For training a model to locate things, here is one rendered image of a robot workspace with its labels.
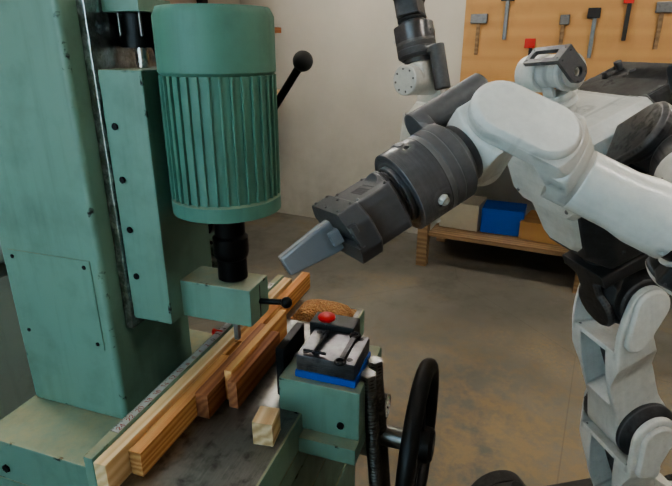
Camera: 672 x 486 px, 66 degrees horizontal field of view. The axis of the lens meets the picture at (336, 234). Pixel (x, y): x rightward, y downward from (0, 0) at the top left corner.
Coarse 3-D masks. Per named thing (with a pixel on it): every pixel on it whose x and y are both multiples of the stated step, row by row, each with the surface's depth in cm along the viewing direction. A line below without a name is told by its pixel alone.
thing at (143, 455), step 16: (304, 272) 125; (288, 288) 116; (304, 288) 122; (272, 304) 109; (224, 352) 92; (208, 368) 87; (192, 384) 83; (192, 400) 80; (176, 416) 76; (192, 416) 81; (160, 432) 73; (176, 432) 77; (144, 448) 70; (160, 448) 73; (144, 464) 70
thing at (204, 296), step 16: (192, 272) 93; (208, 272) 93; (192, 288) 90; (208, 288) 88; (224, 288) 87; (240, 288) 87; (256, 288) 88; (192, 304) 91; (208, 304) 90; (224, 304) 88; (240, 304) 87; (256, 304) 89; (224, 320) 90; (240, 320) 88; (256, 320) 90
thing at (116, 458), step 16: (224, 336) 95; (208, 352) 90; (192, 368) 86; (176, 384) 82; (160, 400) 78; (176, 400) 79; (144, 416) 74; (160, 416) 76; (128, 432) 71; (144, 432) 73; (112, 448) 69; (128, 448) 70; (96, 464) 66; (112, 464) 67; (128, 464) 70; (112, 480) 67
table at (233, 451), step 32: (288, 320) 111; (224, 416) 82; (288, 416) 82; (192, 448) 75; (224, 448) 75; (256, 448) 75; (288, 448) 78; (320, 448) 81; (352, 448) 80; (128, 480) 70; (160, 480) 70; (192, 480) 70; (224, 480) 70; (256, 480) 70
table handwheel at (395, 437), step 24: (432, 360) 89; (432, 384) 97; (408, 408) 79; (432, 408) 100; (384, 432) 89; (408, 432) 77; (432, 432) 87; (408, 456) 75; (432, 456) 89; (408, 480) 75
